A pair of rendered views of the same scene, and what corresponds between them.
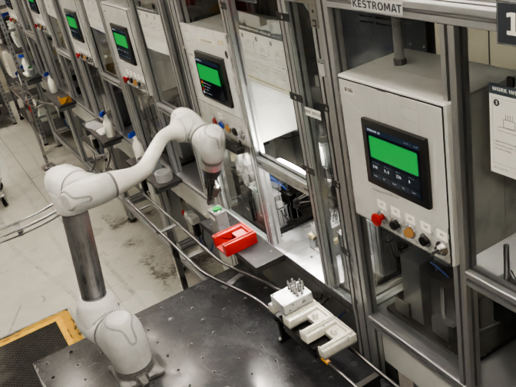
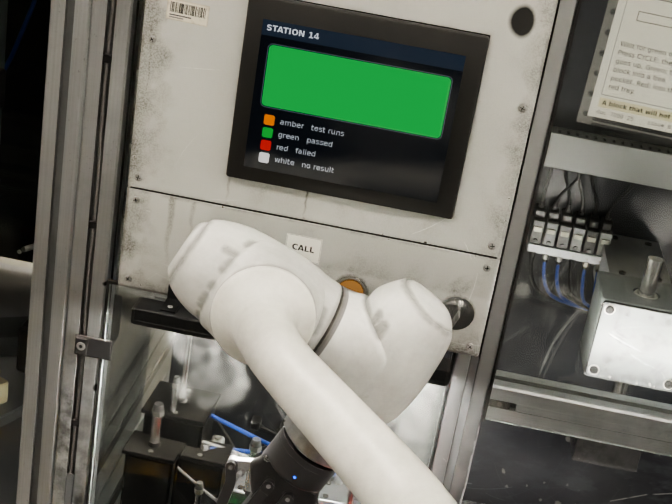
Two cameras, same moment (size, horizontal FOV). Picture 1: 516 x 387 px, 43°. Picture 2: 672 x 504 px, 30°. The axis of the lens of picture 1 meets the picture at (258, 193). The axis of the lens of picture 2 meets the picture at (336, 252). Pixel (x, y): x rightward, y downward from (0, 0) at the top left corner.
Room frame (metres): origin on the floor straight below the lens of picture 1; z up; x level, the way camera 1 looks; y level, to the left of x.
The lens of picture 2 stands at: (1.95, 1.20, 1.99)
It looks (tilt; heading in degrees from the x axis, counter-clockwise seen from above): 22 degrees down; 299
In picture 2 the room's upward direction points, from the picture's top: 10 degrees clockwise
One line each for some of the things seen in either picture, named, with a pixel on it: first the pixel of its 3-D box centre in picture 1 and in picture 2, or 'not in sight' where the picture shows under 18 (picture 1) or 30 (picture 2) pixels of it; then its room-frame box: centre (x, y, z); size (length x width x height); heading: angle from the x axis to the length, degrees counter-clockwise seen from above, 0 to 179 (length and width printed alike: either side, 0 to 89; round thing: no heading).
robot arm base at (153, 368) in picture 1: (136, 368); not in sight; (2.04, 0.61, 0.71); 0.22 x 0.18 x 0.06; 25
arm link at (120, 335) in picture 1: (123, 338); not in sight; (2.06, 0.62, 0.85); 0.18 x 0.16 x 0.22; 37
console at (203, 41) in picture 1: (238, 75); (340, 102); (2.65, -0.02, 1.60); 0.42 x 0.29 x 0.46; 25
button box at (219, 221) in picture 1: (221, 219); not in sight; (2.61, 0.19, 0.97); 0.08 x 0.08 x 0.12; 25
